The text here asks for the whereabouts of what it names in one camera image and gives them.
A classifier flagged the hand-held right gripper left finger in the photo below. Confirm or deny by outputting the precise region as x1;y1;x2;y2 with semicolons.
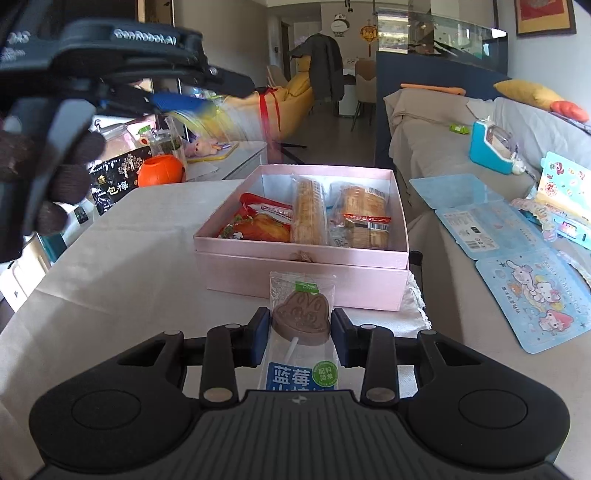
111;307;271;409

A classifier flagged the orange pillow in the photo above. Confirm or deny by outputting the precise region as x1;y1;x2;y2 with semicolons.
550;99;589;123

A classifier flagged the dining chair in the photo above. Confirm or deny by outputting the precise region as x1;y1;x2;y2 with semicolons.
355;59;377;118

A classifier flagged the black packet with tree print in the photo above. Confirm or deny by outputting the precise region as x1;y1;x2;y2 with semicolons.
88;147;153;217

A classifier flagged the glass jar with lid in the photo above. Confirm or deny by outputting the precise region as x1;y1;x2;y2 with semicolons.
92;122;153;158

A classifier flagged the framed picture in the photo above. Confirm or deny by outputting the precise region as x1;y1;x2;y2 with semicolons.
515;0;578;37

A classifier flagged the wafer biscuit packet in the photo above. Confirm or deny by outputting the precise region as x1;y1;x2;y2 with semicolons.
329;182;393;250

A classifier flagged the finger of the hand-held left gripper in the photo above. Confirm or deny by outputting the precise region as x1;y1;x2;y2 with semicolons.
182;60;256;99
97;87;217;117

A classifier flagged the yellow pillow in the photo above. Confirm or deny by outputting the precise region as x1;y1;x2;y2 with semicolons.
494;79;566;112

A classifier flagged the teal thermos bottle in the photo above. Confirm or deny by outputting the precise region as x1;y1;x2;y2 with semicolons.
39;231;68;260

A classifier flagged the chocolate lollipop packet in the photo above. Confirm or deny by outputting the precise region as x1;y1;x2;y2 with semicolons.
259;270;340;393

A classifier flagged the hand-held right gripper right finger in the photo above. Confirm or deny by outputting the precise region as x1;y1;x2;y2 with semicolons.
331;307;467;407

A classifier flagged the person's left hand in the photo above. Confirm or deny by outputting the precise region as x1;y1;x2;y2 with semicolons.
0;115;107;236

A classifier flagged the large red snack packet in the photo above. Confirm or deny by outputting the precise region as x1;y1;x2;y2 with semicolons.
218;193;296;243

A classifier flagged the dark coat on rack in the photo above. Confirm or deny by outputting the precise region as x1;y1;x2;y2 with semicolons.
288;33;345;102

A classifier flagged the pink plush toy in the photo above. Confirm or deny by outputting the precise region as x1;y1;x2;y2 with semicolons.
185;138;222;158

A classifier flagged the red ribbon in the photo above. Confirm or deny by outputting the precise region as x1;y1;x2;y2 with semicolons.
256;88;282;139

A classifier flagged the yellow tray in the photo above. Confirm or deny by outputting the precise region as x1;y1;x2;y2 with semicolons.
185;141;240;162

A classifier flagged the yellow plush sofa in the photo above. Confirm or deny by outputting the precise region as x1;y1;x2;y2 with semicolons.
217;71;315;144

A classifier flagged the clear cracker packet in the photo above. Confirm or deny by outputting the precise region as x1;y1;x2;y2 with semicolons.
290;174;329;245

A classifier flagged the teal toy machine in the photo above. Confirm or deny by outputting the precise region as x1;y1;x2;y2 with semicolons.
470;116;525;175

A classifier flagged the pink gift box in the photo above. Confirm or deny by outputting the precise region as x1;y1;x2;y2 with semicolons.
193;165;411;311

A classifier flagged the light blue plastic card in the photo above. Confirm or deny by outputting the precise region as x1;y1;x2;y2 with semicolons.
410;173;552;261

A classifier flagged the white coffee table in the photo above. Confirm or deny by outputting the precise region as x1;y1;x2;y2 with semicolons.
185;141;269;182

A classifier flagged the colourful sticker book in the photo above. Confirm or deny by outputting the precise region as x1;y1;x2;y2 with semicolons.
512;151;591;243

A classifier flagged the orange carrot plush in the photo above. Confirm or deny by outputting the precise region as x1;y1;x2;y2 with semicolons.
401;83;465;97

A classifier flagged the orange pumpkin bucket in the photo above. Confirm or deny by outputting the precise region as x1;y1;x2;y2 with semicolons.
137;154;185;188

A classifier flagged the dark blue cabinet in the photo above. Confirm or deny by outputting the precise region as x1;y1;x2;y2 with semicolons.
375;51;509;162

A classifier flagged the glass fish tank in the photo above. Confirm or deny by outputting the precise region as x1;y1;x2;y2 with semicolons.
376;11;509;70

